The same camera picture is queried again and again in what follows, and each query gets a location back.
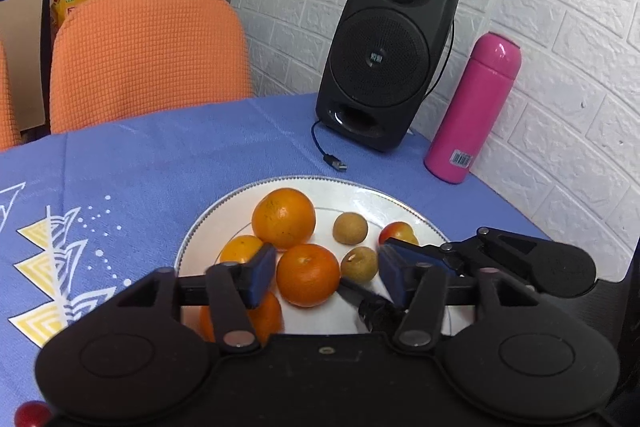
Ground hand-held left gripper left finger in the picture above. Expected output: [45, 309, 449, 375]
[105, 243, 278, 354]

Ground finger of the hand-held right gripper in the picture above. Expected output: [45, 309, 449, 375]
[340, 278, 401, 333]
[382, 227, 538, 280]

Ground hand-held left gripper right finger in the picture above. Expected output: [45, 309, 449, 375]
[377, 243, 543, 352]

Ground small orange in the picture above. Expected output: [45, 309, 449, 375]
[219, 234, 266, 265]

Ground mandarin orange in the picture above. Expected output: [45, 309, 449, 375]
[199, 289, 285, 343]
[276, 243, 342, 309]

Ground tan longan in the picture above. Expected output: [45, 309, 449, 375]
[340, 247, 379, 283]
[332, 212, 369, 245]

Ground red yellow plum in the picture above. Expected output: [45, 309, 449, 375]
[378, 222, 420, 248]

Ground white plate with blue rim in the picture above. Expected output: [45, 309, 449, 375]
[174, 176, 453, 338]

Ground pink thermos bottle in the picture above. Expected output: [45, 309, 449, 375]
[423, 32, 523, 185]

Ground blue printed tablecloth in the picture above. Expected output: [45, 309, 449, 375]
[0, 92, 551, 408]

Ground black speaker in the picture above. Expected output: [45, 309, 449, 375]
[315, 0, 460, 154]

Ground orange chair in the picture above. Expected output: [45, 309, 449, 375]
[0, 39, 23, 152]
[49, 0, 255, 135]

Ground black speaker cable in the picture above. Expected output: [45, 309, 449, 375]
[311, 119, 349, 172]

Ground brown paper bag blue handles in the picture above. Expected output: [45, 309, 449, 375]
[0, 0, 53, 132]

